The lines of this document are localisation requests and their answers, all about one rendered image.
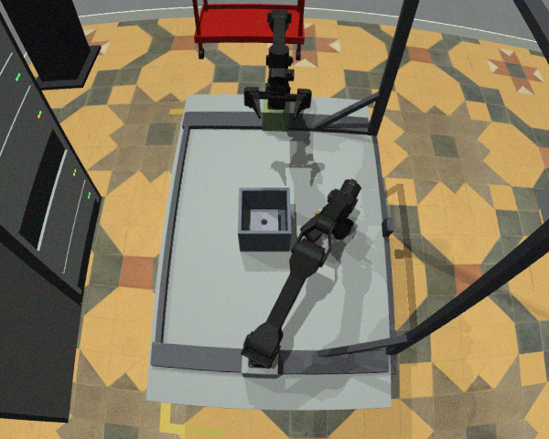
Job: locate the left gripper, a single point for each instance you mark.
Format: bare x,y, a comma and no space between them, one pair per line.
315,234

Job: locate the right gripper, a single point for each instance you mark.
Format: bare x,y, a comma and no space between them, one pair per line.
274,95

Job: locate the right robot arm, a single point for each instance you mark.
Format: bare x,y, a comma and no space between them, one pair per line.
278,55

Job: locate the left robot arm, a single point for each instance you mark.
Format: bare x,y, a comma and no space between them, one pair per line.
305,260

